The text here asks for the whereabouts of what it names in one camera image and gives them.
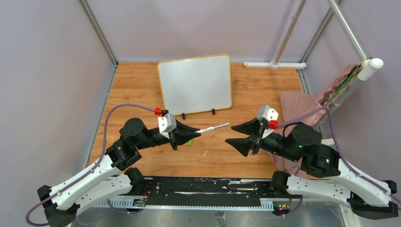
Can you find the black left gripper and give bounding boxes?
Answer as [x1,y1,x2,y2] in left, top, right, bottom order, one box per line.
[136,117,201,150]

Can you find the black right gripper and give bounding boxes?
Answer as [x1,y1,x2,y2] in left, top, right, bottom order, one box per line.
[224,117,299,162]

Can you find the green white marker pen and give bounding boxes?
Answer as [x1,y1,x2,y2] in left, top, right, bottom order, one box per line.
[196,122,230,133]

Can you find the yellow framed whiteboard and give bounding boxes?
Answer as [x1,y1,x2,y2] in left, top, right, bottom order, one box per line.
[157,54,233,115]

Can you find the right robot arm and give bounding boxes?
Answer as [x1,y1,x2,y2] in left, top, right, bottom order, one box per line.
[226,119,400,220]

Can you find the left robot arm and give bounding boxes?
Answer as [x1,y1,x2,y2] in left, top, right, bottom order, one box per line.
[37,114,201,227]

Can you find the pink cloth shorts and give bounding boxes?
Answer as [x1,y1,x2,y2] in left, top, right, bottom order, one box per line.
[270,75,357,178]

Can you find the white clothes rack base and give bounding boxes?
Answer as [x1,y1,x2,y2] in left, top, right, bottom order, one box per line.
[244,61,307,70]

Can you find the white rack side foot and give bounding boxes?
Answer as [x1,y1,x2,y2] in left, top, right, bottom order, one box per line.
[321,138,335,147]

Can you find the green clothes hanger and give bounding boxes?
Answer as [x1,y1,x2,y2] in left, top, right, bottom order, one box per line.
[319,64,362,107]

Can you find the silver clothes rack pole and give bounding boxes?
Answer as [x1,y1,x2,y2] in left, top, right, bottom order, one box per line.
[273,0,306,66]

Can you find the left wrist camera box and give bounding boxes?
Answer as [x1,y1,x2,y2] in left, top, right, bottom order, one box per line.
[157,113,177,139]

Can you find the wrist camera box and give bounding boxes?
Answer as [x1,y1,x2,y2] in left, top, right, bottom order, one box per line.
[256,105,279,139]
[157,113,177,139]

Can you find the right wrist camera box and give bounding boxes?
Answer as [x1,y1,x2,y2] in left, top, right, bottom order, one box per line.
[256,105,279,139]

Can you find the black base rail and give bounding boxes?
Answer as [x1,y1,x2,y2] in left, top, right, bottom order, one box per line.
[114,176,302,208]

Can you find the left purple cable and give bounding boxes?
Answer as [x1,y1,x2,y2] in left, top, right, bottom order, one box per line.
[25,103,164,227]

